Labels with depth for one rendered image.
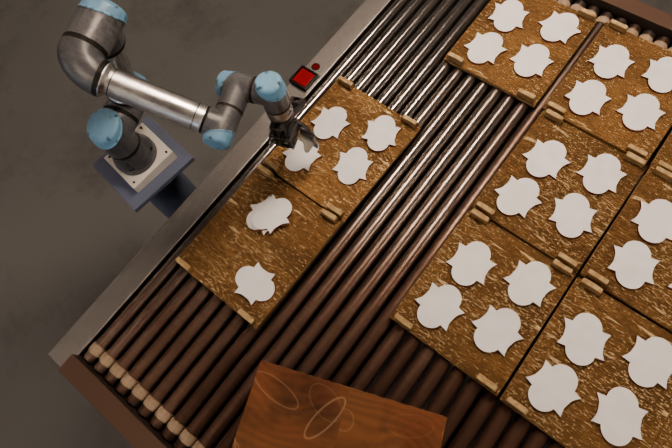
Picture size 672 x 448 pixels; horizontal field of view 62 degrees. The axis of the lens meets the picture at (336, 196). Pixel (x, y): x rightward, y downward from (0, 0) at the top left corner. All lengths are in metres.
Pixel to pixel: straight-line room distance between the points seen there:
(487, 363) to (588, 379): 0.26
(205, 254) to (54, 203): 1.66
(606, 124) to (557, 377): 0.80
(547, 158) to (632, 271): 0.40
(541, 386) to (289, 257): 0.79
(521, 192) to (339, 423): 0.85
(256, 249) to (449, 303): 0.60
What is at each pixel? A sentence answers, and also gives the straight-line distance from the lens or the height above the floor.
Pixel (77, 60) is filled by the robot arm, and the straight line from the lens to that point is 1.55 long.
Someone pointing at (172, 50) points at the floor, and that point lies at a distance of 3.57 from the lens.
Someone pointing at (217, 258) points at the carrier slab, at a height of 0.94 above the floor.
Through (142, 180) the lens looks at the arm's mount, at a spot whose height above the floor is 0.91.
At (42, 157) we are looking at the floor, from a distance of 3.54.
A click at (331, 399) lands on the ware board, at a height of 1.04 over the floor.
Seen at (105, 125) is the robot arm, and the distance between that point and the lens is 1.91.
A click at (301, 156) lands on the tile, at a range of 1.85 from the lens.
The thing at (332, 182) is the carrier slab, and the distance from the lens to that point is 1.80.
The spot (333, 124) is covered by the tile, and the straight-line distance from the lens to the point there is 1.89.
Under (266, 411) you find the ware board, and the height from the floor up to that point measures 1.04.
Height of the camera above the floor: 2.56
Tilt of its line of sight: 65 degrees down
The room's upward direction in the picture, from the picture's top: 18 degrees counter-clockwise
